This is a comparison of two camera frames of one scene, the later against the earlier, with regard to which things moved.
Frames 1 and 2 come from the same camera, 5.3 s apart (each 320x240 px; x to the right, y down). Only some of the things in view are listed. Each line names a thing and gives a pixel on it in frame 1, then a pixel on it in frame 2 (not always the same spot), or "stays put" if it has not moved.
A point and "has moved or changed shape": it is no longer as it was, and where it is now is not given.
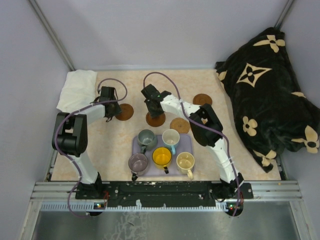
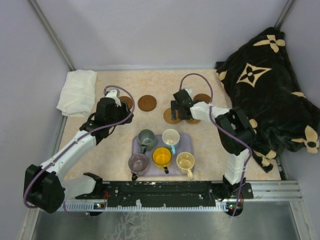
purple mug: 137,164 stays put
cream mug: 185,162 stays put
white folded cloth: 78,90 stays put
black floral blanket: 273,114 stays put
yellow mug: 162,156 stays put
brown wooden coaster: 127,112 has moved or changed shape
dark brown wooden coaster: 201,99 stays put
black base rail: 162,194 stays put
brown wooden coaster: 155,122 has moved or changed shape
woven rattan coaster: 182,125 → 167,117
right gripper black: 153,114 → 175,107
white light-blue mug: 170,138 stays put
